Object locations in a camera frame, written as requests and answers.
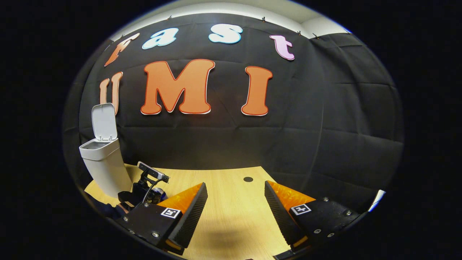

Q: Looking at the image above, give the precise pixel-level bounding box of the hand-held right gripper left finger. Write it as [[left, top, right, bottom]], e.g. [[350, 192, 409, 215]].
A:
[[115, 182, 209, 257]]

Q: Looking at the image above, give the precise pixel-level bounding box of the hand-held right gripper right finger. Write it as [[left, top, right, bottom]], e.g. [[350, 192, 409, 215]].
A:
[[265, 181, 362, 253]]

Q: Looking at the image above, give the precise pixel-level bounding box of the white desktop garbage bin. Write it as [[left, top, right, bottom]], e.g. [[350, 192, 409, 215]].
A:
[[79, 103, 133, 198]]

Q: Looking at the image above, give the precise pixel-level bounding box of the wooden desktop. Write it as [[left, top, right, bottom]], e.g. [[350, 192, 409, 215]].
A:
[[84, 164, 308, 260]]

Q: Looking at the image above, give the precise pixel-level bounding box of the black backdrop cloth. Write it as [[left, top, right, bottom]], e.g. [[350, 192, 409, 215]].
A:
[[62, 14, 405, 213]]

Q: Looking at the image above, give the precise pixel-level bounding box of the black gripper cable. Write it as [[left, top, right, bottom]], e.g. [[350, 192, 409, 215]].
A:
[[143, 178, 164, 206]]

